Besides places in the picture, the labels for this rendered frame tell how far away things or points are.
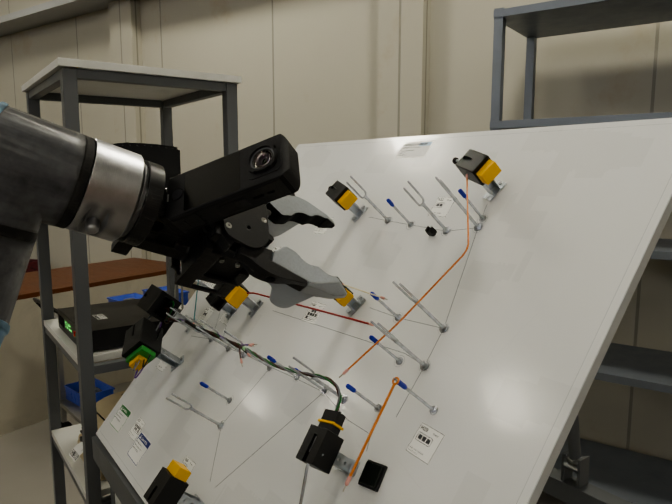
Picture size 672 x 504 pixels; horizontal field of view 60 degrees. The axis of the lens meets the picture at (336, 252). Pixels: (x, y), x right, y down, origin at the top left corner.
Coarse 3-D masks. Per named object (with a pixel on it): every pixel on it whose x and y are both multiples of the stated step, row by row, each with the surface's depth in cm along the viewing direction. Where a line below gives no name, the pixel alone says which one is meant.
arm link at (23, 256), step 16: (0, 224) 40; (0, 240) 40; (16, 240) 41; (32, 240) 43; (0, 256) 40; (16, 256) 41; (0, 272) 41; (16, 272) 42; (0, 288) 41; (16, 288) 42; (0, 304) 41; (0, 320) 41; (0, 336) 42
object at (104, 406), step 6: (108, 396) 190; (114, 396) 189; (120, 396) 189; (102, 402) 187; (108, 402) 186; (114, 402) 185; (96, 408) 185; (102, 408) 183; (108, 408) 182; (102, 414) 180; (108, 414) 179; (102, 420) 178; (78, 438) 186; (102, 474) 171; (102, 480) 172
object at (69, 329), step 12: (132, 300) 203; (60, 312) 187; (72, 312) 186; (96, 312) 186; (108, 312) 186; (120, 312) 186; (132, 312) 186; (144, 312) 186; (180, 312) 186; (60, 324) 189; (72, 324) 173; (96, 324) 171; (108, 324) 171; (120, 324) 171; (132, 324) 171; (156, 324) 175; (168, 324) 177; (72, 336) 175; (96, 336) 165; (108, 336) 167; (120, 336) 169; (96, 348) 165; (108, 348) 167
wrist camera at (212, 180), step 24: (264, 144) 46; (288, 144) 46; (216, 168) 48; (240, 168) 46; (264, 168) 45; (288, 168) 44; (168, 192) 49; (192, 192) 47; (216, 192) 46; (240, 192) 45; (264, 192) 45; (288, 192) 46; (168, 216) 47; (192, 216) 47; (216, 216) 47
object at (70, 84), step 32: (64, 64) 146; (96, 64) 151; (32, 96) 186; (64, 96) 148; (96, 96) 204; (128, 96) 206; (160, 96) 206; (192, 96) 195; (224, 96) 175; (224, 128) 177; (64, 352) 176; (96, 352) 166; (96, 416) 162; (64, 448) 193; (64, 480) 212; (96, 480) 164
